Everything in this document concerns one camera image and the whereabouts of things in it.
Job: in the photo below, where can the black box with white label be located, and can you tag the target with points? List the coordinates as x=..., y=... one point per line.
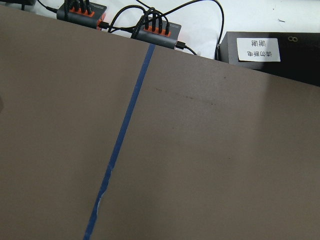
x=292, y=55

